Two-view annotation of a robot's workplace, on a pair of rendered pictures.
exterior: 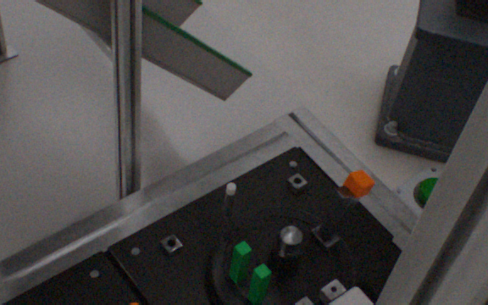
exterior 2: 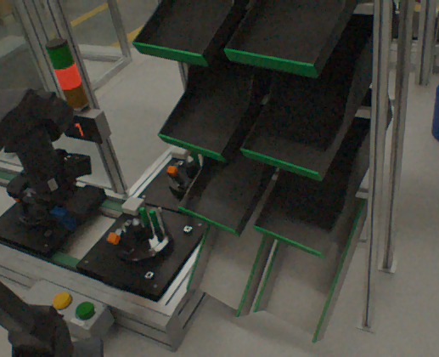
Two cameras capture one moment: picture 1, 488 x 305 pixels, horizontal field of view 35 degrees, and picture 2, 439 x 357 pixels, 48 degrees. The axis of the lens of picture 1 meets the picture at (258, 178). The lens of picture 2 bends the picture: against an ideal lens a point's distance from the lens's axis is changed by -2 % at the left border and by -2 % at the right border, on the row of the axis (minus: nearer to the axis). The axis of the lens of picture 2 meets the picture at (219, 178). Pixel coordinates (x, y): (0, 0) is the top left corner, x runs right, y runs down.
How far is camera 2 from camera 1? 1.30 m
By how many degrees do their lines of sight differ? 90
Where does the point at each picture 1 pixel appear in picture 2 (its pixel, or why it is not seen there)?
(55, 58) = (336, 338)
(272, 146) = (170, 295)
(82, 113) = not seen: hidden behind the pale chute
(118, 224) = not seen: hidden behind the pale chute
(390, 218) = (105, 294)
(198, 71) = (204, 257)
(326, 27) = not seen: outside the picture
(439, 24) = (87, 345)
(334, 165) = (137, 302)
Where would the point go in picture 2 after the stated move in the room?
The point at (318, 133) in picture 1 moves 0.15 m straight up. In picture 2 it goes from (150, 314) to (131, 267)
